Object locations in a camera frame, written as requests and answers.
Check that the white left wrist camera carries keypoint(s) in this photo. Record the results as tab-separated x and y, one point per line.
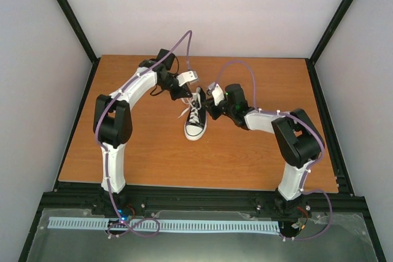
187	77

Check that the black white canvas sneaker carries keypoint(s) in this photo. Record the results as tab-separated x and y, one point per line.
194	133

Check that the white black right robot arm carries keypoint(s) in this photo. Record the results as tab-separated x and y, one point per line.
299	142

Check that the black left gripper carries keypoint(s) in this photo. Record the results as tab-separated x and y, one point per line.
182	92

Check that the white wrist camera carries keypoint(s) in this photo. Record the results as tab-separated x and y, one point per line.
216	92
187	77

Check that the white shoelace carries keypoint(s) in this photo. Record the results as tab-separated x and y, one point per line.
196	112

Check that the clear acrylic cover plate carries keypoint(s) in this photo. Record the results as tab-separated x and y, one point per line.
341	237

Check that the light blue slotted cable duct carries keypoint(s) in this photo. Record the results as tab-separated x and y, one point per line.
166	226

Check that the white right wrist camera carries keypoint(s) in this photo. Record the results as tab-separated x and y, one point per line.
216	92

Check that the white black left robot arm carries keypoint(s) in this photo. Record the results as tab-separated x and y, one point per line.
112	123

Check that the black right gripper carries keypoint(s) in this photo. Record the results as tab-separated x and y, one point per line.
211	110

